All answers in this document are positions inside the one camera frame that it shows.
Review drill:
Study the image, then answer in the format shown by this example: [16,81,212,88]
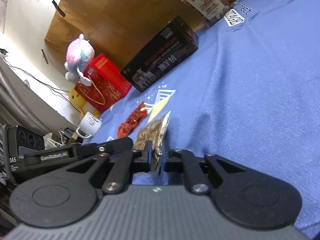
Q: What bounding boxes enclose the clear nut mix bag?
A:
[133,111,171,174]

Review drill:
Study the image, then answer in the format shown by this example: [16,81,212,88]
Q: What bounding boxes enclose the red spicy snack packet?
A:
[117,102,148,138]

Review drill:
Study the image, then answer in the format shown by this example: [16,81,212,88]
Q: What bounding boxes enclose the white enamel mug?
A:
[75,112,102,139]

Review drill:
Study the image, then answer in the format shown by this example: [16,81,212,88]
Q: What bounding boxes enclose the yellow duck plush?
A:
[68,88,100,119]

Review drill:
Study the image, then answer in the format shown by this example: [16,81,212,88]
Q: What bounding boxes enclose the red gift box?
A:
[75,54,132,113]

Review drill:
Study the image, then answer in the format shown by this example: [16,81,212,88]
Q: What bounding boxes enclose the blue printed tablecloth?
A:
[92,0,319,238]

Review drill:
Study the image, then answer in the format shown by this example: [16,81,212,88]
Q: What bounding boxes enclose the pink blue plush toy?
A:
[64,34,95,87]

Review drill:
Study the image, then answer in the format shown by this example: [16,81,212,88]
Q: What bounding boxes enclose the black sheep tin box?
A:
[120,16,199,92]

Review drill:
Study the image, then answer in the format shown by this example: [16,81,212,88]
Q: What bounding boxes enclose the wooden backdrop panel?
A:
[44,0,241,81]

